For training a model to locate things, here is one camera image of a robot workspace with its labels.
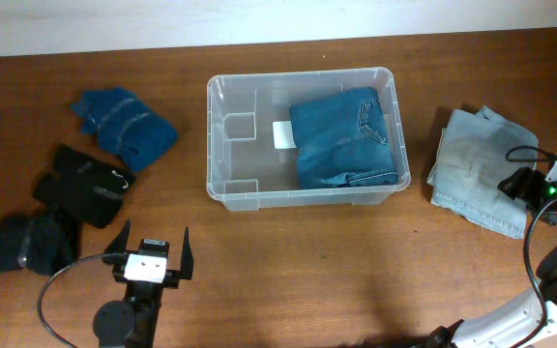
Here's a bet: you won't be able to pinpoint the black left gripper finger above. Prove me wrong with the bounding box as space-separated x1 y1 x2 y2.
179 227 194 280
102 219 131 264

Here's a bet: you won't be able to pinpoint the light blue jeans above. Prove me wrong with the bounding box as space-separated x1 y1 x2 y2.
427 106 539 239

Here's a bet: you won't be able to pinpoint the teal blue garment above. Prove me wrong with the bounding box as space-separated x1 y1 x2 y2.
71 87 179 173

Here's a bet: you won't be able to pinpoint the dark blue jeans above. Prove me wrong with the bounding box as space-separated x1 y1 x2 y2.
289 87 399 189

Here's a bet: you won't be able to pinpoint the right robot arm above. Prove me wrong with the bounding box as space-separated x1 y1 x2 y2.
416 168 557 348

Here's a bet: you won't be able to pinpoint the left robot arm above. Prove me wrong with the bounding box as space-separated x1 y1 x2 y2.
93 222 194 348

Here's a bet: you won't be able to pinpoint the folded black garment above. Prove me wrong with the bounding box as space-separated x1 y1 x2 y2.
33 144 136 228

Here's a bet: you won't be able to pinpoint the dark navy folded garment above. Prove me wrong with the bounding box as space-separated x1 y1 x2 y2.
0 207 80 276

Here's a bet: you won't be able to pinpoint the clear plastic storage bin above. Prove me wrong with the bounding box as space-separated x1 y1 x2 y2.
206 67 411 212

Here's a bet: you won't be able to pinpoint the white label in bin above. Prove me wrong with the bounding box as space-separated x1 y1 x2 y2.
273 121 296 150

